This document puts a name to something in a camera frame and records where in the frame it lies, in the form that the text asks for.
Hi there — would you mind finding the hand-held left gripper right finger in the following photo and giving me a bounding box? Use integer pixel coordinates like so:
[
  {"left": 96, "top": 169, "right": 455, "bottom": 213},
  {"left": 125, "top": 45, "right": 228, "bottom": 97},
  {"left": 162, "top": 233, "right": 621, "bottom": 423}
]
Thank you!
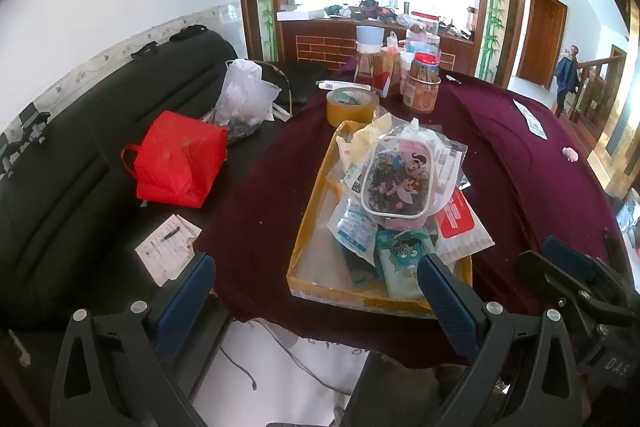
[{"left": 416, "top": 251, "right": 583, "bottom": 427}]

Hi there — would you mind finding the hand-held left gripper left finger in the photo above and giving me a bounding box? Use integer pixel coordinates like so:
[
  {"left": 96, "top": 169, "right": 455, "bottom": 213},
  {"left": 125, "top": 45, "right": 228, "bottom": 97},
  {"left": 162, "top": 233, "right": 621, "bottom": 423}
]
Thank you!
[{"left": 50, "top": 251, "right": 216, "bottom": 427}]

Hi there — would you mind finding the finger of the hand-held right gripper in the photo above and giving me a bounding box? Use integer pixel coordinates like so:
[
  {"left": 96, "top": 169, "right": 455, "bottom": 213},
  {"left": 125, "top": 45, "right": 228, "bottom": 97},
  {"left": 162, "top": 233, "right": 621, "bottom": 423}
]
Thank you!
[
  {"left": 544, "top": 235, "right": 640, "bottom": 295},
  {"left": 517, "top": 251, "right": 636, "bottom": 325}
]

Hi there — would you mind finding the cardboard tray with yellow tape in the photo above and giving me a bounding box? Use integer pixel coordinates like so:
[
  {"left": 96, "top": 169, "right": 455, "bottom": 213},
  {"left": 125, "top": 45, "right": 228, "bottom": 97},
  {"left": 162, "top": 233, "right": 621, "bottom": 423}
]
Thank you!
[{"left": 286, "top": 119, "right": 473, "bottom": 320}]

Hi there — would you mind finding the white paper notepad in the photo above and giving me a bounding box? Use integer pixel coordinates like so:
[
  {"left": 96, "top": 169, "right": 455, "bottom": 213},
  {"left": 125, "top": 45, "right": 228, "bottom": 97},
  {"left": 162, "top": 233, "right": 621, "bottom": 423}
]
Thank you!
[{"left": 135, "top": 214, "right": 202, "bottom": 287}]

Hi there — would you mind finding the teal cartoon print packet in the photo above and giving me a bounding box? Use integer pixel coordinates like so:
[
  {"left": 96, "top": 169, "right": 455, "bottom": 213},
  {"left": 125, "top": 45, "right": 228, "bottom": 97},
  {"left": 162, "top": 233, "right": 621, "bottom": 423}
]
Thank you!
[{"left": 375, "top": 227, "right": 437, "bottom": 300}]

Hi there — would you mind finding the red label plastic bag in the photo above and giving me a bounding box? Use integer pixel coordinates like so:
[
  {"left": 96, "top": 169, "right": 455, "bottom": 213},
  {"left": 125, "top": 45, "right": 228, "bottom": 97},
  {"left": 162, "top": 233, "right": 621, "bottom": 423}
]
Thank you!
[{"left": 432, "top": 187, "right": 496, "bottom": 264}]

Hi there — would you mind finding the maroon tablecloth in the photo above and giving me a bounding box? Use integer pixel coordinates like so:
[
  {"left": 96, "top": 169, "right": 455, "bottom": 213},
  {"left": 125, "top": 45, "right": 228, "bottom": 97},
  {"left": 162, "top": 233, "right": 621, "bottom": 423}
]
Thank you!
[{"left": 195, "top": 57, "right": 626, "bottom": 368}]

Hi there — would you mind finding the dark flat packet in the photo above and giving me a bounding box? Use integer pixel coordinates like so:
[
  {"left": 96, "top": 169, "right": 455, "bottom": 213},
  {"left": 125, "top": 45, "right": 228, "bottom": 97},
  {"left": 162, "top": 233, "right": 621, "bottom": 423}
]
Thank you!
[{"left": 341, "top": 246, "right": 382, "bottom": 286}]

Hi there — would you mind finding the blue white sachet packet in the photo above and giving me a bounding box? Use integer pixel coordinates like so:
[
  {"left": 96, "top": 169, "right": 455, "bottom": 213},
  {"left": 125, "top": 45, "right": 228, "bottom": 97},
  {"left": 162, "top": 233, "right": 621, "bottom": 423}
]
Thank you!
[{"left": 327, "top": 197, "right": 379, "bottom": 266}]

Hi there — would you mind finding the cartoon print lidded container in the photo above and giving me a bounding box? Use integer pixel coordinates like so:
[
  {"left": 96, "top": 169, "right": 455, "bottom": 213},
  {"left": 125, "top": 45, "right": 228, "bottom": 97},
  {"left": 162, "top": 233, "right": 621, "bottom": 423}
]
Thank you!
[{"left": 361, "top": 134, "right": 437, "bottom": 221}]

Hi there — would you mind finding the white paper card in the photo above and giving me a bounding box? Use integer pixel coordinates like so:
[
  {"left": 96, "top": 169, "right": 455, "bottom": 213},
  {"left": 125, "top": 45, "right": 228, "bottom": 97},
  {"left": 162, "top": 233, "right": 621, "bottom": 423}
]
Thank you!
[{"left": 512, "top": 99, "right": 549, "bottom": 140}]

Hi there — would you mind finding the red fabric bag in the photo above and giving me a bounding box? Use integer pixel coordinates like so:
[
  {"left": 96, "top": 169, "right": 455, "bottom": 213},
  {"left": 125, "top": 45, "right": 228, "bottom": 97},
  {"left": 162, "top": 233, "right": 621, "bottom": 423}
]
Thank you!
[{"left": 120, "top": 111, "right": 229, "bottom": 208}]

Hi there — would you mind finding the green white sachet packet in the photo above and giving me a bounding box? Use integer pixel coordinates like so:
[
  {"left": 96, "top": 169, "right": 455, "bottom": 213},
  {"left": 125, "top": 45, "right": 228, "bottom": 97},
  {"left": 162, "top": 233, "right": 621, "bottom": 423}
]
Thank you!
[{"left": 344, "top": 157, "right": 372, "bottom": 194}]

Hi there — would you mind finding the black sofa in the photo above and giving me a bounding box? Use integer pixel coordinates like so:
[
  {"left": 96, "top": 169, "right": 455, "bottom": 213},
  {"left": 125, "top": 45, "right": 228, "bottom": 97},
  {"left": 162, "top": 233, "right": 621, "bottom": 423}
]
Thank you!
[{"left": 0, "top": 26, "right": 301, "bottom": 333}]

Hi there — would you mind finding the wooden stair railing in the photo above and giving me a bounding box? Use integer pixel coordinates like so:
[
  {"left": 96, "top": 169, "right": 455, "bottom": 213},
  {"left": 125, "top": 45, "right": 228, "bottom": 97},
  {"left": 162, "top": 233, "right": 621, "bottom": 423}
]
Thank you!
[{"left": 570, "top": 47, "right": 629, "bottom": 124}]

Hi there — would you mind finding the crumpled clear plastic bag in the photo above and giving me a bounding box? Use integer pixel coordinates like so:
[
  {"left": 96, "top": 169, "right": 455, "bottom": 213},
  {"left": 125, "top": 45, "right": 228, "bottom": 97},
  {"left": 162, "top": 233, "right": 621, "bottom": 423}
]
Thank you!
[{"left": 210, "top": 59, "right": 284, "bottom": 142}]

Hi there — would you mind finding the red lid snack jar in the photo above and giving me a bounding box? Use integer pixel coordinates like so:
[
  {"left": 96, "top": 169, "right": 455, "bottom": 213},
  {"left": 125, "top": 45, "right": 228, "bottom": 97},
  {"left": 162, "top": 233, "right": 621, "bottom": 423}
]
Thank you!
[{"left": 402, "top": 52, "right": 443, "bottom": 114}]

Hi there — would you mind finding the wooden door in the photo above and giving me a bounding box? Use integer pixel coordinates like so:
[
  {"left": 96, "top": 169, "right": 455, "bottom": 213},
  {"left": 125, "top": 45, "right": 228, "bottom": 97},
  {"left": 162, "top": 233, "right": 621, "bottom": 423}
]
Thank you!
[{"left": 515, "top": 0, "right": 569, "bottom": 88}]

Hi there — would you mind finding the brown packing tape roll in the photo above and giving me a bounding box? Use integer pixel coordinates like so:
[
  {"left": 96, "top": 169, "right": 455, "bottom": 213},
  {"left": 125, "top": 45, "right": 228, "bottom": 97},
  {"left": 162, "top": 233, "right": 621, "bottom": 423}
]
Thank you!
[{"left": 326, "top": 88, "right": 381, "bottom": 128}]

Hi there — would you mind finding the red snack box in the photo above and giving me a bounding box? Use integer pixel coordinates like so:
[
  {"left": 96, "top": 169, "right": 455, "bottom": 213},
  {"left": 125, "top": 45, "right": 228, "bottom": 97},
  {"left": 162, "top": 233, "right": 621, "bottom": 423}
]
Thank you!
[{"left": 370, "top": 71, "right": 394, "bottom": 98}]

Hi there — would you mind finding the clear jar with brown contents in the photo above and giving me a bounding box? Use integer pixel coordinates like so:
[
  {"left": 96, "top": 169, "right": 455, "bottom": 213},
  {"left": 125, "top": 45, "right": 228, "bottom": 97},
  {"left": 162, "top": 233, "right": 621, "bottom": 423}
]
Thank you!
[{"left": 355, "top": 49, "right": 382, "bottom": 88}]

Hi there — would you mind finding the light blue cup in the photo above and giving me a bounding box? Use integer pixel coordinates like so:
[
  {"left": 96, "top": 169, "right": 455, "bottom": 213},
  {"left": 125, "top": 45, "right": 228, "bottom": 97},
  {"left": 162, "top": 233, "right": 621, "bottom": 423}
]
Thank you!
[{"left": 356, "top": 26, "right": 385, "bottom": 54}]

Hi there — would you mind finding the wooden brick pattern cabinet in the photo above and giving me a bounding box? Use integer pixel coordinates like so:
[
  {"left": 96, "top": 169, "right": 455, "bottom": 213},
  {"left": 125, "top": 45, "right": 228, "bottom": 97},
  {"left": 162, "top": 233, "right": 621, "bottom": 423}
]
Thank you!
[{"left": 277, "top": 19, "right": 476, "bottom": 74}]

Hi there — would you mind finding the white flat box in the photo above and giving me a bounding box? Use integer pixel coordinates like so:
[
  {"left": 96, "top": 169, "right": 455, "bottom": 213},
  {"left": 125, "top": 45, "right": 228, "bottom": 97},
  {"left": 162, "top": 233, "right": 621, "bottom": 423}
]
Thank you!
[{"left": 277, "top": 8, "right": 326, "bottom": 23}]

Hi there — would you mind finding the black floor cable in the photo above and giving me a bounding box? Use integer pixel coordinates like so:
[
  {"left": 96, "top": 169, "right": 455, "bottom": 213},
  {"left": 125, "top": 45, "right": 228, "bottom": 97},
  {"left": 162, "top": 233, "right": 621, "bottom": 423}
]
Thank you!
[{"left": 219, "top": 317, "right": 353, "bottom": 394}]

